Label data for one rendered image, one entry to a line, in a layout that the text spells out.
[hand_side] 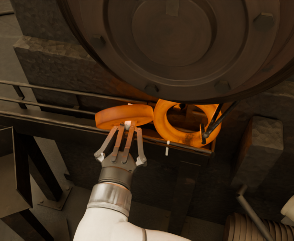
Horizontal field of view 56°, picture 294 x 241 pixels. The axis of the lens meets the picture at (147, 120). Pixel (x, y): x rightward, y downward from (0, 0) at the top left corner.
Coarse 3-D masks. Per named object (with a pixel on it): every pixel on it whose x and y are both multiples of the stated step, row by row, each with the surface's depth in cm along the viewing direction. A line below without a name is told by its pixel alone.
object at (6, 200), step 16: (0, 144) 82; (16, 144) 77; (0, 160) 86; (16, 160) 73; (0, 176) 82; (16, 176) 69; (0, 192) 79; (16, 192) 79; (0, 208) 76; (16, 208) 76; (16, 224) 95; (32, 224) 100; (48, 224) 132; (64, 224) 132; (32, 240) 108; (48, 240) 118; (64, 240) 128
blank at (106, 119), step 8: (136, 104) 68; (104, 112) 68; (112, 112) 67; (120, 112) 66; (128, 112) 67; (136, 112) 67; (144, 112) 69; (152, 112) 72; (96, 120) 71; (104, 120) 68; (112, 120) 67; (120, 120) 68; (128, 120) 70; (136, 120) 72; (144, 120) 74; (104, 128) 76
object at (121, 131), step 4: (120, 124) 71; (120, 128) 70; (120, 132) 70; (124, 132) 72; (120, 136) 69; (116, 140) 68; (120, 140) 68; (116, 144) 68; (120, 144) 68; (116, 148) 66; (120, 148) 68; (116, 152) 66; (112, 156) 65; (116, 156) 65; (112, 160) 64
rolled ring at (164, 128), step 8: (160, 104) 73; (168, 104) 72; (216, 104) 71; (160, 112) 74; (208, 112) 71; (160, 120) 76; (208, 120) 72; (160, 128) 78; (168, 128) 78; (216, 128) 73; (168, 136) 79; (176, 136) 78; (184, 136) 79; (192, 136) 78; (200, 136) 76; (192, 144) 78; (200, 144) 77
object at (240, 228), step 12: (228, 216) 87; (240, 216) 83; (228, 228) 83; (240, 228) 80; (252, 228) 79; (276, 228) 80; (288, 228) 81; (228, 240) 80; (240, 240) 78; (252, 240) 78; (264, 240) 78; (276, 240) 77; (288, 240) 77
